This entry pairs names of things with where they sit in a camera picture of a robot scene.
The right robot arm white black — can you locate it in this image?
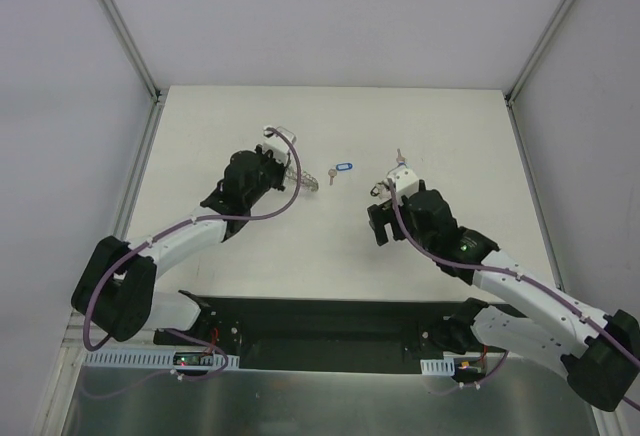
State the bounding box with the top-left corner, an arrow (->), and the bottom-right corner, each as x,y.
367,183 -> 639,412

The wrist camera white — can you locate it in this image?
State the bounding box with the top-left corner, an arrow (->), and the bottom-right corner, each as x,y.
261,126 -> 297,166
385,165 -> 419,200

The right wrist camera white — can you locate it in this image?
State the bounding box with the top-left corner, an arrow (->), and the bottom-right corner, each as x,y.
385,165 -> 419,200

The left white cable duct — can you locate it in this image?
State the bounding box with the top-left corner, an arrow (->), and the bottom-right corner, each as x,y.
84,349 -> 240,371

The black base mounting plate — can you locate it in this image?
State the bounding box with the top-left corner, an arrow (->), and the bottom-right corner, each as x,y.
186,295 -> 488,374

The key with solid blue tag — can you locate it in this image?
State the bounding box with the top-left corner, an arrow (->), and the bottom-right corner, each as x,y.
396,148 -> 406,166

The left aluminium frame post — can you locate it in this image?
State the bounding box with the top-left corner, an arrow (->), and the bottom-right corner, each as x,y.
97,0 -> 164,103

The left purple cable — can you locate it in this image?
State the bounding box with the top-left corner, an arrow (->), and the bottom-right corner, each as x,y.
80,126 -> 301,400

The key with blue framed tag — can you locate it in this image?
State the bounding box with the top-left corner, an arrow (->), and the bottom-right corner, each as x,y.
327,162 -> 353,186

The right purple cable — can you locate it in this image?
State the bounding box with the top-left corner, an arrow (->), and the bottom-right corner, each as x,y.
387,180 -> 640,407

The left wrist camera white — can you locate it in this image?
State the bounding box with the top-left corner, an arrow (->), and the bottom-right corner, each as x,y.
261,126 -> 297,166

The purple cable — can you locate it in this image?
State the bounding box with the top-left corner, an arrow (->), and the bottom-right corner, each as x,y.
80,126 -> 301,400
387,180 -> 640,407

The right aluminium frame post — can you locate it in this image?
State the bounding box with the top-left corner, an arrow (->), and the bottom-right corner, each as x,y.
504,0 -> 578,108

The aluminium frame post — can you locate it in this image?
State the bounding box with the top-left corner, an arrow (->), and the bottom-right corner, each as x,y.
504,0 -> 578,108
97,0 -> 164,103

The right white cable duct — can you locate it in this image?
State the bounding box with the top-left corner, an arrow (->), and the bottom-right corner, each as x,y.
420,357 -> 456,377

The white cable duct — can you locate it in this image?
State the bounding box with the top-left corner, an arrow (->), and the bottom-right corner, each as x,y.
84,349 -> 240,371
420,357 -> 456,377

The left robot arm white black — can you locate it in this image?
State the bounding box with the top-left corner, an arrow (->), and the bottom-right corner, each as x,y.
71,128 -> 300,351

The metal key ring disc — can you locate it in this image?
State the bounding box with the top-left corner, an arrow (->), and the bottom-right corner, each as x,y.
285,166 -> 319,193

